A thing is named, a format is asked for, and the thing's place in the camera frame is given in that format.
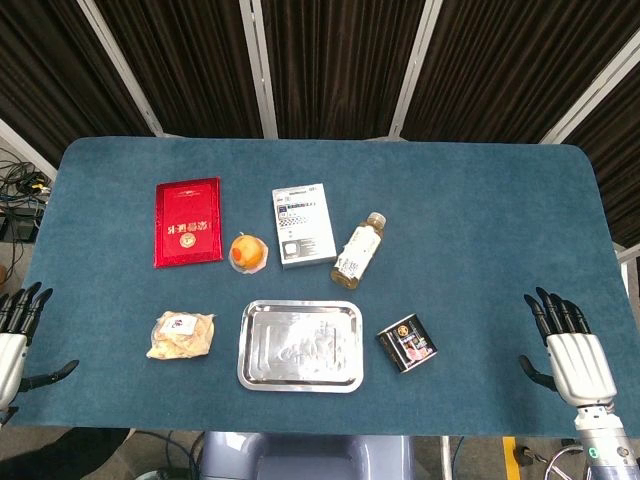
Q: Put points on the tea bottle with white label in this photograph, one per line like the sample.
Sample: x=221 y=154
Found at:
x=358 y=251

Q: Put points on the blue table cloth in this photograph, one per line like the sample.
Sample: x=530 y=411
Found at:
x=475 y=240

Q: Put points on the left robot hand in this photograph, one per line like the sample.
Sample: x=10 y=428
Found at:
x=11 y=352

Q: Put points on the wrapped orange fruit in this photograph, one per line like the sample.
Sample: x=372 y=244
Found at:
x=247 y=252

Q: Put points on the white frame post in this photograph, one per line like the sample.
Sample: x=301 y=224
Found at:
x=25 y=150
x=595 y=90
x=120 y=65
x=413 y=67
x=259 y=67

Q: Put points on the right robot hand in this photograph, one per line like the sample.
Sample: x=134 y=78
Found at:
x=580 y=360

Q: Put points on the black curtain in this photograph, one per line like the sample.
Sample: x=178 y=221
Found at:
x=330 y=60

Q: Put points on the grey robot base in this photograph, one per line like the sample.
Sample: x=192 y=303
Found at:
x=310 y=457

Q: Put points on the white product box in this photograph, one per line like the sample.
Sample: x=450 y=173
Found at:
x=303 y=225

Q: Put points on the red gift box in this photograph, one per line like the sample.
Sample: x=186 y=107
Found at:
x=188 y=222

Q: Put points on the black food can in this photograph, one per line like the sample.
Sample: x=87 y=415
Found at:
x=406 y=343

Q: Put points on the silver metal tray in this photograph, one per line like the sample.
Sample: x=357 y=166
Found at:
x=300 y=346

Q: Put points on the bread in clear plastic bag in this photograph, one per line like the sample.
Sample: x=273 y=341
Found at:
x=181 y=335

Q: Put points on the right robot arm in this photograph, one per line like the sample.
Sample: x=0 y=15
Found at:
x=607 y=445

